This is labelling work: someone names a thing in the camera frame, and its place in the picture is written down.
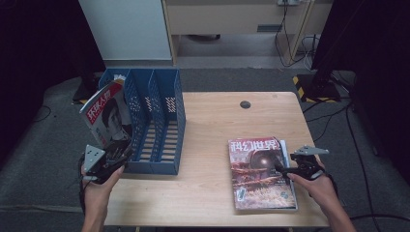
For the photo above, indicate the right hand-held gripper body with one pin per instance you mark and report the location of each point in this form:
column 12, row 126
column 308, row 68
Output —
column 306, row 166

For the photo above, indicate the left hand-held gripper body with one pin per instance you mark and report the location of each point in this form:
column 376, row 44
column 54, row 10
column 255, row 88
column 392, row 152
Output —
column 95, row 158

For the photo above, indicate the red planet cover magazine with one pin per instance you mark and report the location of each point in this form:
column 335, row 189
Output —
column 257, row 180

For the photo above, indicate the portrait cover magazine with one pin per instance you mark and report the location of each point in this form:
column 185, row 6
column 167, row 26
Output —
column 103, row 112

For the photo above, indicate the blue plastic file rack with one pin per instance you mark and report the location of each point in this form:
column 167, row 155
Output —
column 167, row 83

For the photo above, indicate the person's right hand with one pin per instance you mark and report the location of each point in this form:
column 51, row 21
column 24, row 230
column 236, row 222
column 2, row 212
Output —
column 319, row 188

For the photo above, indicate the person's left hand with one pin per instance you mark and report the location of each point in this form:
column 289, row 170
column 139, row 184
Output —
column 96, row 193

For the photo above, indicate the black stand base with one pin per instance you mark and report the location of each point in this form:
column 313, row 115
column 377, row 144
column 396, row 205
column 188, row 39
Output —
column 85, row 92

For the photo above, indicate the dark round table grommet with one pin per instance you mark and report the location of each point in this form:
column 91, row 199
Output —
column 245, row 104

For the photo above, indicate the black stand with striped base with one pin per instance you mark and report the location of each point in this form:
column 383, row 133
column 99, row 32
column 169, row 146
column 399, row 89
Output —
column 319, row 87

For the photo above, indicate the white cabinet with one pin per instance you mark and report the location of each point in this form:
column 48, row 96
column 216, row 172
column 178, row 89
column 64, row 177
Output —
column 129, row 29

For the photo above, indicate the black curtain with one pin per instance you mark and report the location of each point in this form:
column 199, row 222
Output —
column 380, row 48
column 38, row 38

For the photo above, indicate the beige wooden desk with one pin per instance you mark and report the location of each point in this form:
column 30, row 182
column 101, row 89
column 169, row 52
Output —
column 225, row 17

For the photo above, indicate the white power strip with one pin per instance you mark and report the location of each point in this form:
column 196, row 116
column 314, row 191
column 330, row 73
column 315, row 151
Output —
column 288, row 2

